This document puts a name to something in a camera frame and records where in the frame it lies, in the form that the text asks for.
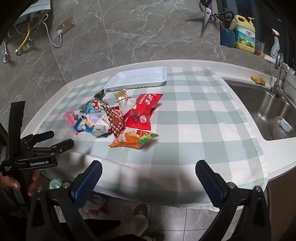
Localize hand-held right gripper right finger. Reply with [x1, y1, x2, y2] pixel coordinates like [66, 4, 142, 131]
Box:
[195, 159, 271, 241]

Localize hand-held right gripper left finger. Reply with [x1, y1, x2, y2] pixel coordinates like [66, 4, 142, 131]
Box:
[26, 160, 103, 241]

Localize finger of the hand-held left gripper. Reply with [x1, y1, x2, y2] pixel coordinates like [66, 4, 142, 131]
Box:
[30, 138, 75, 160]
[21, 130, 55, 149]

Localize floral red-edged snack packet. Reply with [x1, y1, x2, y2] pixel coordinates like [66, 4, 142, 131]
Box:
[63, 110, 79, 136]

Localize blue cake packet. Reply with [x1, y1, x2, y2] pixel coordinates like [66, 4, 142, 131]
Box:
[73, 116, 95, 135]

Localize white grey snack packet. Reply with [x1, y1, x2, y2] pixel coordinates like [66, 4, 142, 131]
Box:
[91, 113, 112, 138]

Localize blue panda snack packet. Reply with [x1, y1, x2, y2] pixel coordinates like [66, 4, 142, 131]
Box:
[85, 98, 109, 114]

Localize orange snack packet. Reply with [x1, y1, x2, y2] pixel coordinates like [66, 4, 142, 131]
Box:
[109, 130, 160, 149]

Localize red heart print snack packet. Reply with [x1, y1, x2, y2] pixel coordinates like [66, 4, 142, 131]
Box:
[106, 107, 127, 138]

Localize gold snack packet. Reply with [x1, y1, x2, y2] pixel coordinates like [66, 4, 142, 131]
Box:
[113, 90, 129, 103]

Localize large red snack packet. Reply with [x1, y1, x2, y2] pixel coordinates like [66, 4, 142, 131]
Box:
[124, 93, 164, 131]

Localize white plastic tray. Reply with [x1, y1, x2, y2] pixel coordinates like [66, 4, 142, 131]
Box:
[103, 67, 167, 91]

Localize person's left hand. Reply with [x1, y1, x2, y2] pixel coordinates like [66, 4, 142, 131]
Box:
[0, 170, 41, 198]

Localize pile of floor cloths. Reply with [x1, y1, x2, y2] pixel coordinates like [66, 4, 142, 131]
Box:
[84, 194, 110, 215]

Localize light green cloth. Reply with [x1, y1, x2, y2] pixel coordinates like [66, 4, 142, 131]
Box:
[48, 178, 64, 190]

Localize grey slipper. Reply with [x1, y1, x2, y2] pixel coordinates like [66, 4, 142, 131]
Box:
[134, 203, 149, 219]
[143, 232, 165, 241]

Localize person's leg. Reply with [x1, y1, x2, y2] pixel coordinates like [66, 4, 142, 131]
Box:
[83, 214, 149, 241]

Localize green white checked tablecloth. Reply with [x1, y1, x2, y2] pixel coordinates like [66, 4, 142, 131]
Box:
[37, 66, 269, 212]

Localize wooden base cabinet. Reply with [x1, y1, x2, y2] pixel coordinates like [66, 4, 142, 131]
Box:
[266, 167, 296, 232]

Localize stainless steel sink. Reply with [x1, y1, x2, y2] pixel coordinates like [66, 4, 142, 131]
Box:
[222, 77, 296, 141]

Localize white plastic container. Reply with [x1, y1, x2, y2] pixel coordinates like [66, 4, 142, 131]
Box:
[273, 116, 293, 134]

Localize yellow sponge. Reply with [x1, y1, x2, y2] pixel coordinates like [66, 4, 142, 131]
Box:
[251, 75, 267, 86]

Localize metal faucet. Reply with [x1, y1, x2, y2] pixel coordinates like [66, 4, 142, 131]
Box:
[270, 50, 287, 98]

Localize white water heater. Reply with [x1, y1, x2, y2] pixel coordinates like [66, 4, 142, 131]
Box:
[20, 0, 52, 15]

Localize small brown packet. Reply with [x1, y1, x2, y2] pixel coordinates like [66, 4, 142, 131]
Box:
[254, 40, 264, 56]

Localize blue utensil holder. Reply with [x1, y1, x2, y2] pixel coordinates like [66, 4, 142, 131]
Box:
[220, 27, 236, 48]

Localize yellow detergent bottle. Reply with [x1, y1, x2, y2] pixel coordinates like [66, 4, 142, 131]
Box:
[234, 15, 256, 54]

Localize white spray bottle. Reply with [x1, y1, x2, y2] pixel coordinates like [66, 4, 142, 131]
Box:
[270, 28, 281, 59]

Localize kitchen scissors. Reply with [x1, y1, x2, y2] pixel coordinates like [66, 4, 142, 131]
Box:
[201, 6, 220, 32]

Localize dark window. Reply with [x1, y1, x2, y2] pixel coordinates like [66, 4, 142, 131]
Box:
[216, 0, 296, 67]

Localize white hose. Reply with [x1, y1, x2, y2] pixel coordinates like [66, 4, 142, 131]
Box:
[3, 31, 15, 64]

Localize yellow hose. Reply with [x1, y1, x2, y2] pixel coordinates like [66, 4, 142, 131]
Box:
[15, 22, 31, 56]

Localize white power cable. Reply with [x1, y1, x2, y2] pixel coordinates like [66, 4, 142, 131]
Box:
[35, 14, 63, 47]

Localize wall socket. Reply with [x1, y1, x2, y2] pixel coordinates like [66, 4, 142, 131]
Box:
[56, 16, 76, 35]

